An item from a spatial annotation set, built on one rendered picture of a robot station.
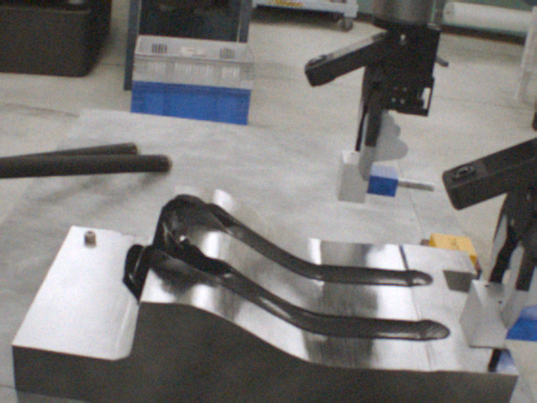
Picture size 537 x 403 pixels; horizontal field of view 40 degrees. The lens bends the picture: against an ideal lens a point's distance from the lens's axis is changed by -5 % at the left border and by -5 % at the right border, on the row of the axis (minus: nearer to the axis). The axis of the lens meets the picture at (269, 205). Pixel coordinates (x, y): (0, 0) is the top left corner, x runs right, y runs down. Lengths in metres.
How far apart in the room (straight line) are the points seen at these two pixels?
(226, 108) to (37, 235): 2.87
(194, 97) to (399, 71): 2.95
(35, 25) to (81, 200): 3.43
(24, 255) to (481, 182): 0.60
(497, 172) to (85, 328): 0.43
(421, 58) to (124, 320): 0.48
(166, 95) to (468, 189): 3.23
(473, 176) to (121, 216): 0.59
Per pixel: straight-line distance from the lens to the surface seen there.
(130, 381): 0.76
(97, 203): 1.18
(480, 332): 0.79
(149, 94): 3.87
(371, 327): 0.81
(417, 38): 0.97
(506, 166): 0.72
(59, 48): 4.58
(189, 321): 0.71
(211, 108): 3.89
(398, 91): 0.97
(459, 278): 0.94
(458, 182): 0.71
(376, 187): 1.02
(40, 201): 1.19
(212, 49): 4.19
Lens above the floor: 1.31
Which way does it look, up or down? 25 degrees down
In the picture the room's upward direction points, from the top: 8 degrees clockwise
